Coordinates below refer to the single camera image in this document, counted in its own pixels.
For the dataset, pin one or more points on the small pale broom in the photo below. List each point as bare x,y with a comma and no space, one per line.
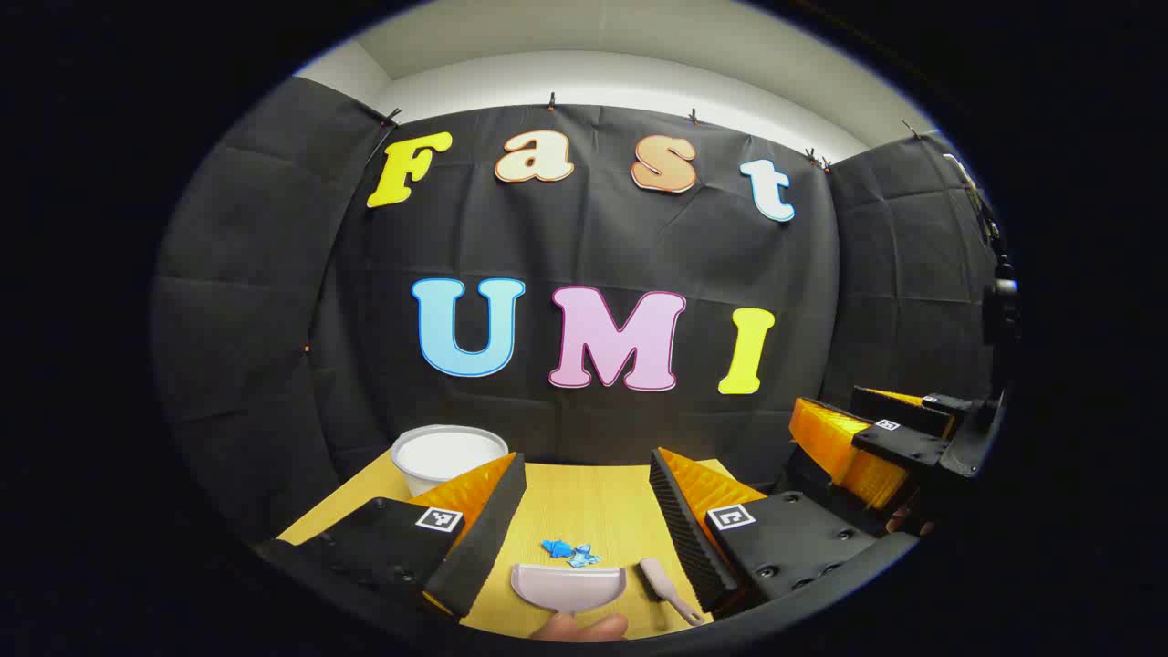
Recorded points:
662,584

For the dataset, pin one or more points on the white garbage bin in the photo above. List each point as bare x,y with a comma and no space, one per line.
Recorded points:
447,454

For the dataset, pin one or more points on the row of black cloth clips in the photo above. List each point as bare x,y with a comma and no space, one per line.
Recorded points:
551,99

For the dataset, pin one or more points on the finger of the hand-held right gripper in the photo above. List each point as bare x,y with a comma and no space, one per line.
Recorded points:
844,452
912,409

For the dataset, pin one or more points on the small pale dustpan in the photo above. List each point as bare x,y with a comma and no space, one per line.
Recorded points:
568,584

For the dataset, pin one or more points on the dark blue paper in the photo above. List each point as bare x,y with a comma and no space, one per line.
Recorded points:
557,547

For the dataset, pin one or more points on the yellow wooden desktop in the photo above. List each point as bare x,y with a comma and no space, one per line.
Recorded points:
593,502

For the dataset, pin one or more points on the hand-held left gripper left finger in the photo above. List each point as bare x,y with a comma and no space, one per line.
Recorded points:
479,538

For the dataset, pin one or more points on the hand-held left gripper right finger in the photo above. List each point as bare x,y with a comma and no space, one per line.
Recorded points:
689,534

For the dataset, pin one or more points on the light blue paper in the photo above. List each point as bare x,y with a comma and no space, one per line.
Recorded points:
584,557

